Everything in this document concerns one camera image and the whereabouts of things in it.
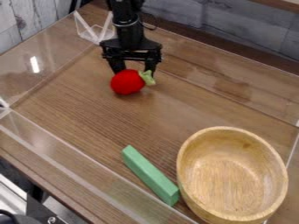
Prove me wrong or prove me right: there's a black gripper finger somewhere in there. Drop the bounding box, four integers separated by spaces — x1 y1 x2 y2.
106 58 126 74
144 58 158 73

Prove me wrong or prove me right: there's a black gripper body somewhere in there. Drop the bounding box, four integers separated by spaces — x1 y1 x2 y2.
98 21 162 62

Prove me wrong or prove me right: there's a red plush fruit green stem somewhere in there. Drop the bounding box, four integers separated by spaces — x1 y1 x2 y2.
109 69 154 95

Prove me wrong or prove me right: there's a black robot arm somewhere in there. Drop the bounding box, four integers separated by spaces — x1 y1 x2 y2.
98 0 162 74

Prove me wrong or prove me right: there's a green rectangular block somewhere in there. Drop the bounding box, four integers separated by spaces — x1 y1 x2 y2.
121 145 180 207

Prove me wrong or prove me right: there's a wooden bowl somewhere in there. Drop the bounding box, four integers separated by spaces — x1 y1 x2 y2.
176 126 288 224

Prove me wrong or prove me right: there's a clear acrylic triangle bracket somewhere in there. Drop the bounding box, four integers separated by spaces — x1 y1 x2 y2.
73 11 115 45

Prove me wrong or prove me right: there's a clear acrylic enclosure wall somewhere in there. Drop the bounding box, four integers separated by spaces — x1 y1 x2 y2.
0 17 299 224

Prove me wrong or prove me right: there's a black metal frame bracket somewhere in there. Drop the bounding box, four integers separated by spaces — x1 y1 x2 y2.
25 185 73 224

